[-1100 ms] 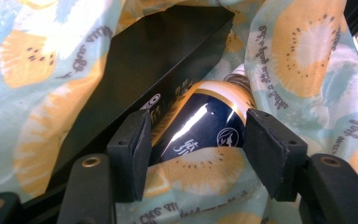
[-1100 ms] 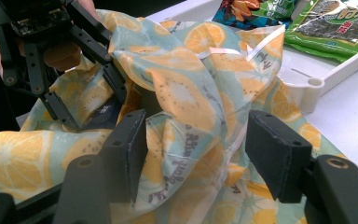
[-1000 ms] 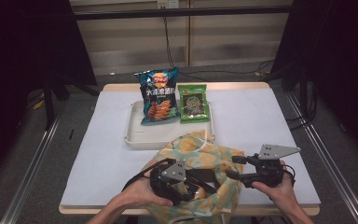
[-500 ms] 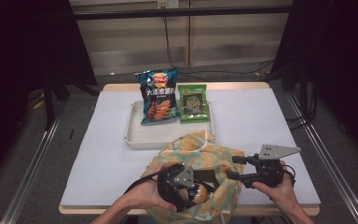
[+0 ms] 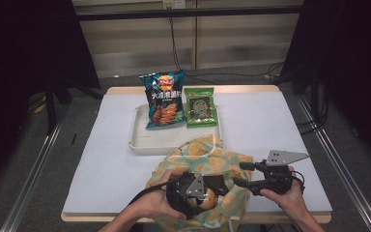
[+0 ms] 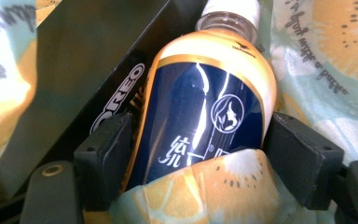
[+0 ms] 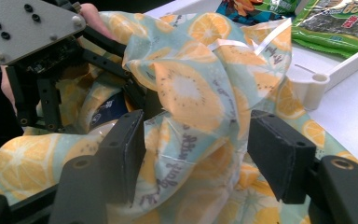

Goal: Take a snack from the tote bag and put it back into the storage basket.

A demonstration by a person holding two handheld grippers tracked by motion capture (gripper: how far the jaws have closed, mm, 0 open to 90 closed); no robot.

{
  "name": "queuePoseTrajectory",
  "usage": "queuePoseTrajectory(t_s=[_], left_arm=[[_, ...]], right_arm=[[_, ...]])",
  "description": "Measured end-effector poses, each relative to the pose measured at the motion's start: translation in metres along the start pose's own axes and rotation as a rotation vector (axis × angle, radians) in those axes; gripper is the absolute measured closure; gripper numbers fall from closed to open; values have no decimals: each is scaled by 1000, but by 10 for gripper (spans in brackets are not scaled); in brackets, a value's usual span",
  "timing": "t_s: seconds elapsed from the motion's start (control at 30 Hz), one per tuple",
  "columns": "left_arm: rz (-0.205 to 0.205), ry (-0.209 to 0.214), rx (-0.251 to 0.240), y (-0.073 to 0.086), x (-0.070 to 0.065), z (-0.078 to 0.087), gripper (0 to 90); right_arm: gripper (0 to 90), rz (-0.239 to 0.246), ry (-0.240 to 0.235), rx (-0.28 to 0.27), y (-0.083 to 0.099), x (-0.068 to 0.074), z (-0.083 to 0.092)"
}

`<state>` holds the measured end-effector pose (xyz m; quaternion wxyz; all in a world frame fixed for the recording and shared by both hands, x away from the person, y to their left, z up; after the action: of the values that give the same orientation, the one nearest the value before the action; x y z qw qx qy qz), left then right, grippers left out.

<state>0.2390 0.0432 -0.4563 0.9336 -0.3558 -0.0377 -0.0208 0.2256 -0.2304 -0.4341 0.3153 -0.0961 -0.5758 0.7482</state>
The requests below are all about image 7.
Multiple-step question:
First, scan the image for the teal potato chips bag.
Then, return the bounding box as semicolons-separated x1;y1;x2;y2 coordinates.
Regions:
215;0;299;26

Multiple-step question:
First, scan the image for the orange print fabric bag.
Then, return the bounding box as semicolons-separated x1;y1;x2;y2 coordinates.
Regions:
0;10;358;224

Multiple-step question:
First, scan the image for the white plastic tray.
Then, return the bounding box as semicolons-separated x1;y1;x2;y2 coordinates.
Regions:
287;40;358;111

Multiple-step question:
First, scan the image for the green seaweed packet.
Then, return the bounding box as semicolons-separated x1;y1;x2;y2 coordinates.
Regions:
292;0;358;60

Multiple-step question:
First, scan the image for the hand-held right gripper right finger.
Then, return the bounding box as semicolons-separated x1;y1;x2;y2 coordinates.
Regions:
247;108;358;224

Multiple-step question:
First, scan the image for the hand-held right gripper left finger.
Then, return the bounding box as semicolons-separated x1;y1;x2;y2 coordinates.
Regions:
48;108;146;224

